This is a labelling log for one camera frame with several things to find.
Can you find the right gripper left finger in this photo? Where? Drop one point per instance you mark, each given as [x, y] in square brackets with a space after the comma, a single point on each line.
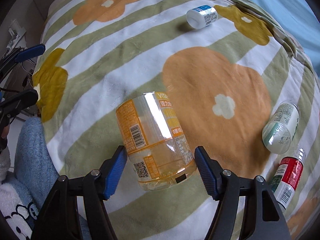
[59, 217]

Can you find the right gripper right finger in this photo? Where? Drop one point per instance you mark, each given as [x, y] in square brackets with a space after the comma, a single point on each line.
[262, 219]

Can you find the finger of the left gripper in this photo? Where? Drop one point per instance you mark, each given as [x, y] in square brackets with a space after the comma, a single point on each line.
[19, 55]
[14, 105]

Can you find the orange label clear cup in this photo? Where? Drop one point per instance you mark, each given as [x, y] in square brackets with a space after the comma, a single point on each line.
[155, 141]

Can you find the red label clear cup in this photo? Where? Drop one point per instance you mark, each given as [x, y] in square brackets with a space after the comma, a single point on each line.
[287, 177]

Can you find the green label clear cup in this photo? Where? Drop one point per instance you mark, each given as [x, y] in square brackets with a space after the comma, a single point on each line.
[280, 130]

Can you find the blue label white cup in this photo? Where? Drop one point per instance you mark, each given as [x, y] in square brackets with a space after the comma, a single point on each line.
[202, 16]

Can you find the left hand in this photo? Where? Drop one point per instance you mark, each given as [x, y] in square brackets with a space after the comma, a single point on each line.
[5, 132]

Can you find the white bedside table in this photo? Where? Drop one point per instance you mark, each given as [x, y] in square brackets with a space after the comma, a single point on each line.
[17, 33]

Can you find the blue fuzzy pajama leg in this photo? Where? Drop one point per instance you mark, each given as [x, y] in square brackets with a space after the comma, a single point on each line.
[33, 166]

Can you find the striped flower blanket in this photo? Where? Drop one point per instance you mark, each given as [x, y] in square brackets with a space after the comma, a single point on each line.
[224, 81]

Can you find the blue cloth on window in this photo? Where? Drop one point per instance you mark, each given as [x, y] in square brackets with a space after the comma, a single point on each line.
[296, 17]

